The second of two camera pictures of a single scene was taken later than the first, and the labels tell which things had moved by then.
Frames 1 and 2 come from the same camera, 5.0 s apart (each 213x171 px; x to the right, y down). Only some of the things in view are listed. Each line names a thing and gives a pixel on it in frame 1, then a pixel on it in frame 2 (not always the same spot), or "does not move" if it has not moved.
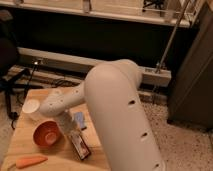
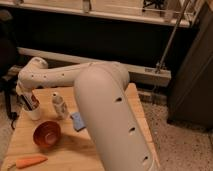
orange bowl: (47, 133) does not move
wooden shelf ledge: (155, 10) does not move
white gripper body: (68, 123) -> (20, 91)
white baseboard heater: (81, 65) does not move
